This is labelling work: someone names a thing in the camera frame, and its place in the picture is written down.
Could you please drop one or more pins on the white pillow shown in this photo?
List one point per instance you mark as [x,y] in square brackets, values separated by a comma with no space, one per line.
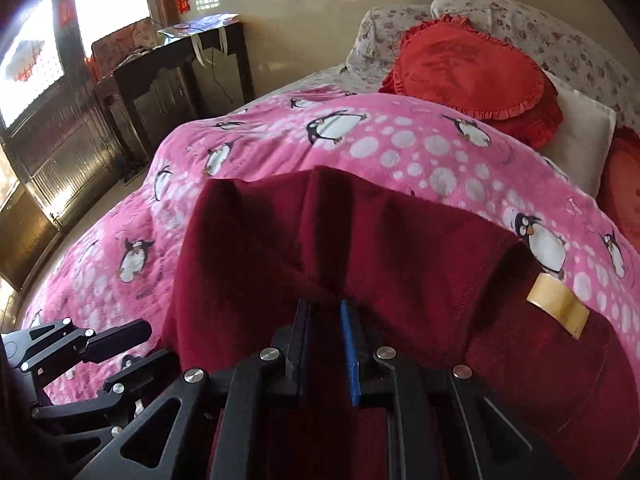
[585,130]

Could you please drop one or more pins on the glossy printed poster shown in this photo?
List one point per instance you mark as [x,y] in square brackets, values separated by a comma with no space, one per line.
[200,24]

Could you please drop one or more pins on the floral covered furniture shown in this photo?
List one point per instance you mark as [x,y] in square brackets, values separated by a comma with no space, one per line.
[125,40]

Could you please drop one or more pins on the pink penguin print blanket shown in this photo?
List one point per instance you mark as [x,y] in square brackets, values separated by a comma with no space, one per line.
[280,130]

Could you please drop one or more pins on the brown metal door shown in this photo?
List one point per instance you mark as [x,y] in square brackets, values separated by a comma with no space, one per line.
[60,150]

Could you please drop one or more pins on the dark wooden table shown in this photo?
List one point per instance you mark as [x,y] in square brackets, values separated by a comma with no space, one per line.
[165,57]

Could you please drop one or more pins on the dark red fleece garment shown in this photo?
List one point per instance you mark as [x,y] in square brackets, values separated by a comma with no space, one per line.
[400,260]

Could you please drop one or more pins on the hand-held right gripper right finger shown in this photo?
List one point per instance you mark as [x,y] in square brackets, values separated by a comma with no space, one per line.
[350,355]

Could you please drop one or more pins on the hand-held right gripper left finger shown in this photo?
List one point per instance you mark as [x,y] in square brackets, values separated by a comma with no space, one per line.
[301,355]

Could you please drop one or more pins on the yellow tape piece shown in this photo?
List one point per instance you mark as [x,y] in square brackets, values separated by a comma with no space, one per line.
[555,305]

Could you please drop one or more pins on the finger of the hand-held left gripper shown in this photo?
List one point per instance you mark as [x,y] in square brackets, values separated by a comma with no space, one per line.
[145,372]
[115,340]

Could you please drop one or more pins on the red heart-shaped frilled pillow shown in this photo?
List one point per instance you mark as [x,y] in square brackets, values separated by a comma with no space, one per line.
[465,70]

